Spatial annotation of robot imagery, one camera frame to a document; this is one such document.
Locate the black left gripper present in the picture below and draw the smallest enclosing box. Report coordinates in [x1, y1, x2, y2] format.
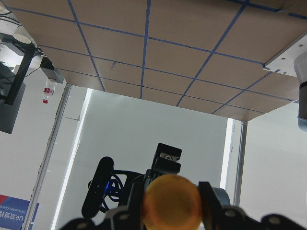
[129, 143, 182, 189]

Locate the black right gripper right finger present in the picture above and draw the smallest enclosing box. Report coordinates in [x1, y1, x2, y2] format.
[198, 182, 305, 230]

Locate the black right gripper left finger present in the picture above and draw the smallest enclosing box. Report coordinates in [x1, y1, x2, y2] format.
[61, 182, 146, 230]

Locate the yellow push button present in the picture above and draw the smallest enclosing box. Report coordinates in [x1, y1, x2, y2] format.
[142, 174, 202, 230]

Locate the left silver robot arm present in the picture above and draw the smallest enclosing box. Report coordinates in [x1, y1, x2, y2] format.
[123, 52, 307, 154]

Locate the black monitor stand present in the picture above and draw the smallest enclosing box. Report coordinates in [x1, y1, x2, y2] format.
[0, 33, 36, 134]

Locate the plastic water bottle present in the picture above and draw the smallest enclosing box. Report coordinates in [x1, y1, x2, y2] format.
[42, 79, 57, 104]

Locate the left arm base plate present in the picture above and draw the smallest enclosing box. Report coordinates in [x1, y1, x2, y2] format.
[263, 32, 307, 82]

